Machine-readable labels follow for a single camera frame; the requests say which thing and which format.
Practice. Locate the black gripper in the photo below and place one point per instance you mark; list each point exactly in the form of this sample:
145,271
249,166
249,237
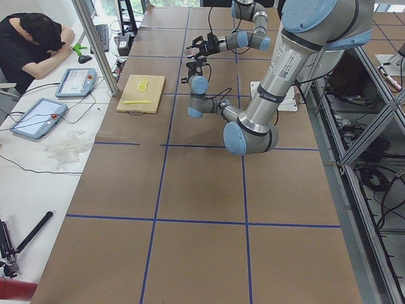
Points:
193,71
211,44

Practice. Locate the clear glass cup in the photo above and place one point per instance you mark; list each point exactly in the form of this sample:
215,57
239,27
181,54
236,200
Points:
191,52

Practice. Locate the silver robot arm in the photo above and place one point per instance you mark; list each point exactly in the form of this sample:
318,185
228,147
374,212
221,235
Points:
308,27
257,38

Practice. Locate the front lemon slice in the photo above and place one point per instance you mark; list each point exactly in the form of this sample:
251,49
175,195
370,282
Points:
140,89

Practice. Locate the bamboo cutting board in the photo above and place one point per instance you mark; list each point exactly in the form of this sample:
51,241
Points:
153,93

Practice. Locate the yellow plastic knife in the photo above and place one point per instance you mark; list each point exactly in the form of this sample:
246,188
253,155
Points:
132,102

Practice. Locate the black keyboard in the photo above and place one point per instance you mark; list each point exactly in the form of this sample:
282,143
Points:
102,31

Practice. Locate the black computer mouse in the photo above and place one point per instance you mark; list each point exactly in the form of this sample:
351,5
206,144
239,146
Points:
84,59

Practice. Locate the upper teach pendant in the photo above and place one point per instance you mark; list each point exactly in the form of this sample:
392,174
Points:
76,83

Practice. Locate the teach pendant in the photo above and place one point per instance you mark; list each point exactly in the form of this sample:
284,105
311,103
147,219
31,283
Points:
39,119
76,83

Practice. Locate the green plastic tool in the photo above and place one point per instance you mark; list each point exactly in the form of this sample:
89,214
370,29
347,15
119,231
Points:
78,49

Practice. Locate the white crumpled plastic wrap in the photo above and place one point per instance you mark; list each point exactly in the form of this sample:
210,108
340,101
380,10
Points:
68,151

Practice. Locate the lower teach pendant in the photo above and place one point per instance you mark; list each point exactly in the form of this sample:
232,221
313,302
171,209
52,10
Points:
39,119

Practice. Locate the seated person black shirt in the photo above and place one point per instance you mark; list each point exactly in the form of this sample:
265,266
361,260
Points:
32,46

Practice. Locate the black tripod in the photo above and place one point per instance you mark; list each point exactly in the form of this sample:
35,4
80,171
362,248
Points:
9,252

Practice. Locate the red cylinder object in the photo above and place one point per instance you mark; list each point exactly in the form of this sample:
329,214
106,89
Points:
12,289

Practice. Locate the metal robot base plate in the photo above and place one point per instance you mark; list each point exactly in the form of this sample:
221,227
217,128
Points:
288,104

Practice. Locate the aluminium frame post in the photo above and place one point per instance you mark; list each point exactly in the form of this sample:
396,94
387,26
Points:
88,26

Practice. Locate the aluminium frame rack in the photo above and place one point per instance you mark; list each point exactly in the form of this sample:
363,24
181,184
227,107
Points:
359,107

